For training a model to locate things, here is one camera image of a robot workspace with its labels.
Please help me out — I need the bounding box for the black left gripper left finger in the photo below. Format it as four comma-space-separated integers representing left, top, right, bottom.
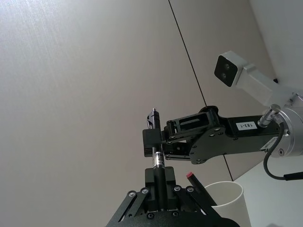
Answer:
105, 167, 157, 227

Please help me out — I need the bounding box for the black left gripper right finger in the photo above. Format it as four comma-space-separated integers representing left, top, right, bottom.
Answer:
164, 166, 210, 215

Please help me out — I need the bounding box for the black pen with silver band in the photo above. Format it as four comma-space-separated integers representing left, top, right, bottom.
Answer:
146, 107, 166, 211

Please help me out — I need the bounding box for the white paper cup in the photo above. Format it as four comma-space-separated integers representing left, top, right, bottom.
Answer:
204, 181, 252, 227

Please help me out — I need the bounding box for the black pen with red end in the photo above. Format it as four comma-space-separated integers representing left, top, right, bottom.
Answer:
186, 172, 219, 208

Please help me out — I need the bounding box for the thin dark gripper cable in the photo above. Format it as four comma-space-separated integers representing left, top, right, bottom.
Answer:
257, 104, 301, 182

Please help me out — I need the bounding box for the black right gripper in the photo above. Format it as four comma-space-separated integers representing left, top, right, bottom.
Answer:
142, 105, 285, 166

